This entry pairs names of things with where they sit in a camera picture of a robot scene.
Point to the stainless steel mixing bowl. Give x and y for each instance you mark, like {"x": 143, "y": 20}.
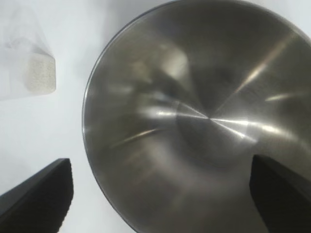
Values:
{"x": 194, "y": 97}

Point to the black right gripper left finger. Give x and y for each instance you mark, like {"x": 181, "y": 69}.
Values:
{"x": 36, "y": 204}

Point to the white rice grains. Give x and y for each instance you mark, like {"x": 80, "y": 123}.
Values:
{"x": 41, "y": 72}

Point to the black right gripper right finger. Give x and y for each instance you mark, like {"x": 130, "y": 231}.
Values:
{"x": 284, "y": 199}

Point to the clear plastic measuring cup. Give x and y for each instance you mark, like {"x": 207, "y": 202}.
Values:
{"x": 29, "y": 48}

